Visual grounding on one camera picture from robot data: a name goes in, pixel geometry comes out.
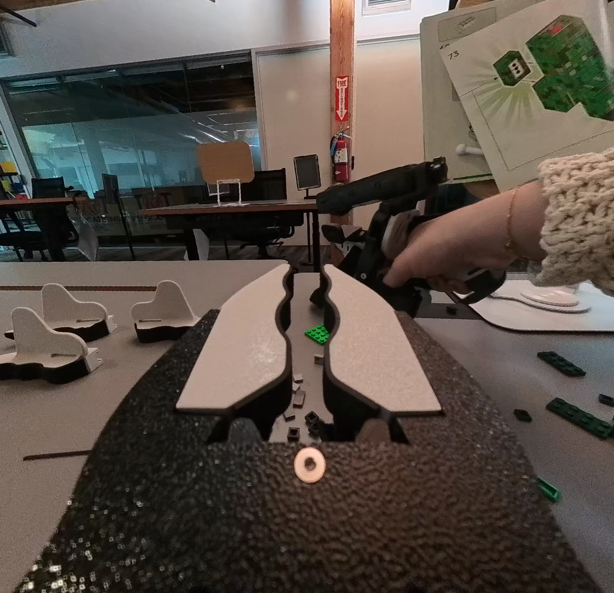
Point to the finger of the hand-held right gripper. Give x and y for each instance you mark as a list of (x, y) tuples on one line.
[(318, 299)]

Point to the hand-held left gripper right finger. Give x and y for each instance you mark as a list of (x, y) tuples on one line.
[(379, 353)]

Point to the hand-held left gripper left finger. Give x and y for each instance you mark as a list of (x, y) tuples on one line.
[(230, 343)]

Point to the bright green square lego plate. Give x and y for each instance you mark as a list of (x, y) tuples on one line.
[(317, 335)]

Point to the pile of dark green pieces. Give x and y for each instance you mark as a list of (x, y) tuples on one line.
[(523, 415)]

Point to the person's right forearm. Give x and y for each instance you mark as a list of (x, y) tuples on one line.
[(575, 209)]

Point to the scatter of grey lego pieces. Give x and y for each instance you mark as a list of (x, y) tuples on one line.
[(300, 397)]

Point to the scatter of black lego pieces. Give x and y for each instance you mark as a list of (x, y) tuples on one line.
[(312, 418)]

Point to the dark green short lego plate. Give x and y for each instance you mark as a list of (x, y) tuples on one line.
[(561, 363)]

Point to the lego instruction booklet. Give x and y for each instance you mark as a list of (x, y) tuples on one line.
[(527, 75)]

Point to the dark green long lego plate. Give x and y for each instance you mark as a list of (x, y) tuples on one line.
[(578, 415)]

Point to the person's right hand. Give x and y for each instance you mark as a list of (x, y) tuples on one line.
[(455, 238)]

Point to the red fire extinguisher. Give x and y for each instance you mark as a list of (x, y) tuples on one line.
[(340, 156)]

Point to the small screen on stand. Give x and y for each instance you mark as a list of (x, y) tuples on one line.
[(307, 171)]

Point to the spare white gripper finger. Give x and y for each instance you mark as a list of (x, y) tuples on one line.
[(72, 310), (48, 348), (163, 310)]

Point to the red white fire sign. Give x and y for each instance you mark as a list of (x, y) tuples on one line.
[(342, 99)]

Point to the black office chair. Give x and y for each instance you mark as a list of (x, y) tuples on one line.
[(48, 190), (271, 185)]

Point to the brown desk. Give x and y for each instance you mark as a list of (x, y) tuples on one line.
[(33, 202), (230, 209)]

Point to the brown board on clear stand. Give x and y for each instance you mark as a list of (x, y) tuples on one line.
[(225, 161)]

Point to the white book stand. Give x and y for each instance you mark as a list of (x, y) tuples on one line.
[(527, 317)]

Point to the wooden post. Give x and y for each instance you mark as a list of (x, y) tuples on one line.
[(342, 51)]

